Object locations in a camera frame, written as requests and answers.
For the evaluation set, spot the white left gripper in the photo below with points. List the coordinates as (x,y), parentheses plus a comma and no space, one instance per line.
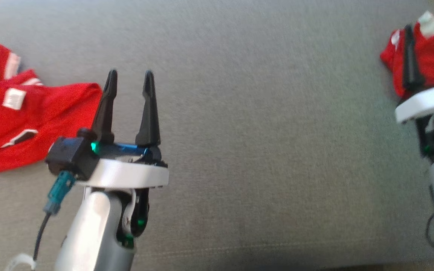
(126,173)

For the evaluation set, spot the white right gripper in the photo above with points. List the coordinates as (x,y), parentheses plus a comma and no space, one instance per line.
(428,103)

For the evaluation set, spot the red shorts white stripe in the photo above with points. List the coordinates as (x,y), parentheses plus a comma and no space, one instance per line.
(431,56)

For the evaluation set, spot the red Bulls jersey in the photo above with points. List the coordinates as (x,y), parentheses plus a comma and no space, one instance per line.
(32,120)

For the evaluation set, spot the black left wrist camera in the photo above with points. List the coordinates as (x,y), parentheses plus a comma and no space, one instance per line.
(70,154)

